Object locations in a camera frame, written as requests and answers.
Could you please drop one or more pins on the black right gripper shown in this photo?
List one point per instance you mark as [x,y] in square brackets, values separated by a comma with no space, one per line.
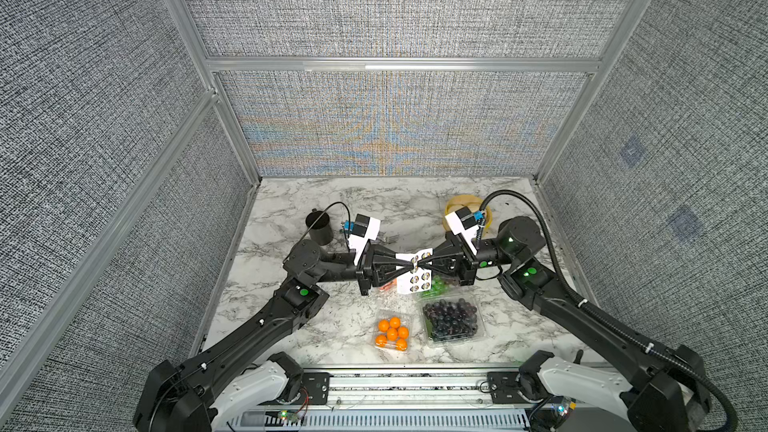
[466,260]

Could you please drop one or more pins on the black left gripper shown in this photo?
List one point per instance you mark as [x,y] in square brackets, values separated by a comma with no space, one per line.
[367,274]

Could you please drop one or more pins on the white fruit sticker sheet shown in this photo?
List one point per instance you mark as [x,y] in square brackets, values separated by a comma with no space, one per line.
[413,278]

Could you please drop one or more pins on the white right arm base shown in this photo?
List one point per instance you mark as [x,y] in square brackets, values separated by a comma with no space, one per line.
[545,374]

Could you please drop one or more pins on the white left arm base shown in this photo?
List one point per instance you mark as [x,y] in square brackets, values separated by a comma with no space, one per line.
[276,380]

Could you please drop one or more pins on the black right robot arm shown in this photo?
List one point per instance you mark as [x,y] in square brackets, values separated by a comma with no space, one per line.
[653,387]

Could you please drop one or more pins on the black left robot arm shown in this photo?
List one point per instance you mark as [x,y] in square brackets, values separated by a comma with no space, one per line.
[210,389]

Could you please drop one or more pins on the clear box of strawberries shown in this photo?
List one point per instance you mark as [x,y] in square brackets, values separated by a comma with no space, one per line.
[389,286]

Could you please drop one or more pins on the clear box green red grapes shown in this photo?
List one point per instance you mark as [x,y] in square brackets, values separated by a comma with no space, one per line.
[440,286]

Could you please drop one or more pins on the clear box of blueberries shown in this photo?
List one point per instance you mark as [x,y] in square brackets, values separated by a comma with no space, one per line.
[452,318]

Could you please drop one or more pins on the clear box of oranges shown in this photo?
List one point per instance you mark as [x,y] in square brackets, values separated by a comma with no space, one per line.
[392,331]

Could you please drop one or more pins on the black metal cup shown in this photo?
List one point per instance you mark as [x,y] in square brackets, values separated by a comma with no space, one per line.
[319,227]

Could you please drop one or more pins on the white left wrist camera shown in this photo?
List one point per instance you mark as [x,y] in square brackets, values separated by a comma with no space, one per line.
[359,233]

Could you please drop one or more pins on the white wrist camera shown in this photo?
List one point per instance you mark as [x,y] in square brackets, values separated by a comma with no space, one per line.
[467,225]
[359,233]

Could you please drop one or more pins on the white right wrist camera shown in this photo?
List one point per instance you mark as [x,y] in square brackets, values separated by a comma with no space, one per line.
[467,225]

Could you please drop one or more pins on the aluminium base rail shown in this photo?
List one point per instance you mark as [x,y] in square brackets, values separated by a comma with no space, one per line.
[405,397]

